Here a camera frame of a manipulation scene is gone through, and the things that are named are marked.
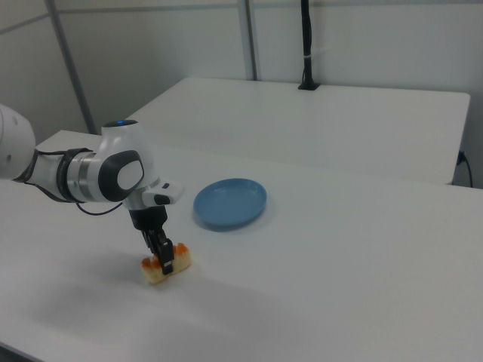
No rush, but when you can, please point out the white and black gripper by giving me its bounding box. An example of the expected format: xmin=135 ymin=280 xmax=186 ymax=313
xmin=128 ymin=182 xmax=186 ymax=275

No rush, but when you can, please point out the orange glazed bread loaf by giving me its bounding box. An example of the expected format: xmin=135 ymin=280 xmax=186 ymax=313
xmin=140 ymin=244 xmax=193 ymax=286

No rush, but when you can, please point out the blue round plate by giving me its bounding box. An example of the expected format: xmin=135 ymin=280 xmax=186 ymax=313
xmin=192 ymin=177 xmax=269 ymax=232

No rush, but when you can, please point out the white side table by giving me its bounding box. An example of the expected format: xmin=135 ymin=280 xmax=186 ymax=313
xmin=116 ymin=76 xmax=471 ymax=186

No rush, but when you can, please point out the black pole with clamp base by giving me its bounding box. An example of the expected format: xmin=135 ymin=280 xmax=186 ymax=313
xmin=297 ymin=0 xmax=321 ymax=91

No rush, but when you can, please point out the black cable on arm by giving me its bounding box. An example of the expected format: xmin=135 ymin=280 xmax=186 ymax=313
xmin=22 ymin=149 xmax=126 ymax=217

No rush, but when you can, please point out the grey metal partition post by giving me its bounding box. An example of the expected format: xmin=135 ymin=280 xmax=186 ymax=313
xmin=244 ymin=0 xmax=262 ymax=81
xmin=44 ymin=0 xmax=97 ymax=135

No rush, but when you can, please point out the black wall power cable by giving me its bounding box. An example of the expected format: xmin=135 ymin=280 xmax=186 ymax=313
xmin=457 ymin=150 xmax=473 ymax=188

